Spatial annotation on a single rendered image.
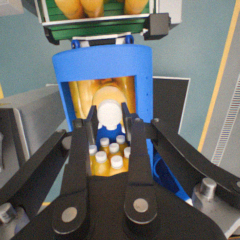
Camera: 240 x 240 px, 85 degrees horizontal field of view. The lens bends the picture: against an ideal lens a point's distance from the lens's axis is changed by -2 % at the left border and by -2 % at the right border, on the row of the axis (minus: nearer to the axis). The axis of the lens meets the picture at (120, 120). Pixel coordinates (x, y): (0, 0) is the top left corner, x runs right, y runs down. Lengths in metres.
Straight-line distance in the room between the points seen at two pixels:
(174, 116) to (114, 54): 1.40
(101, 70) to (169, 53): 1.41
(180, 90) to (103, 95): 1.39
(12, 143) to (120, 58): 0.55
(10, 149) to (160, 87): 1.30
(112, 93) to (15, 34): 1.62
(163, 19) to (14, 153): 0.76
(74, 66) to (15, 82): 1.53
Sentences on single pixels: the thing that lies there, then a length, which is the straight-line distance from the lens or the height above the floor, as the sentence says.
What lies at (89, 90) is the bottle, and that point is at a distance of 0.39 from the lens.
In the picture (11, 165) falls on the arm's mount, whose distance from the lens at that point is 0.75.
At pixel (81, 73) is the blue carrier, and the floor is 1.23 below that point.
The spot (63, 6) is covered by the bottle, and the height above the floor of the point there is 1.06.
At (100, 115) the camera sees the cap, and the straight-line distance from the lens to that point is 0.21.
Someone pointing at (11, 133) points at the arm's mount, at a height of 1.04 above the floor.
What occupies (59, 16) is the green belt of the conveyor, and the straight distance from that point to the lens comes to 0.69.
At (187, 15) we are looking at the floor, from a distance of 1.81.
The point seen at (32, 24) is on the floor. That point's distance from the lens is 1.74.
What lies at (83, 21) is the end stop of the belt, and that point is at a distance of 0.59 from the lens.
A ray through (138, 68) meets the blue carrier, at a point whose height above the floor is 1.21.
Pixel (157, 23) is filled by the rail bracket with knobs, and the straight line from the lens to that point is 0.58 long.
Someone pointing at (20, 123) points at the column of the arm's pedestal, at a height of 1.00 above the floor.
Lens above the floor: 1.53
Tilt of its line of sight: 69 degrees down
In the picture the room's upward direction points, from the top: 167 degrees clockwise
